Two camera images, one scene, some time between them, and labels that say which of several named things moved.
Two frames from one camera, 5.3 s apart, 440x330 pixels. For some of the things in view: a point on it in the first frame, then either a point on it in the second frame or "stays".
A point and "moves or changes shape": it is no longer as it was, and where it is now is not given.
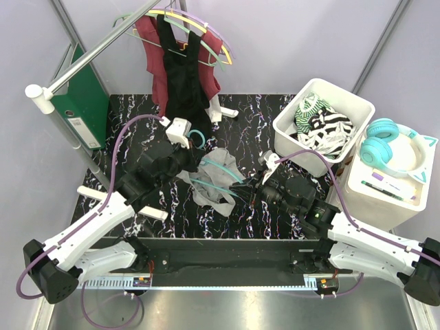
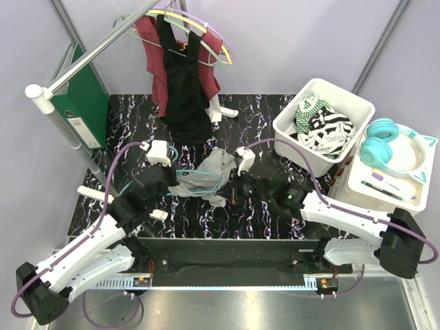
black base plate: x=234 y=256 stays
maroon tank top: x=150 y=33 stays
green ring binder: x=85 y=108 stays
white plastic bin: x=322 y=118 stays
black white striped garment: x=329 y=132 stays
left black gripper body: x=183 y=159 to x=169 y=180
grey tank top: x=210 y=197 moves or changes shape
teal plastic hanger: x=216 y=164 to x=176 y=159
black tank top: x=185 y=102 stays
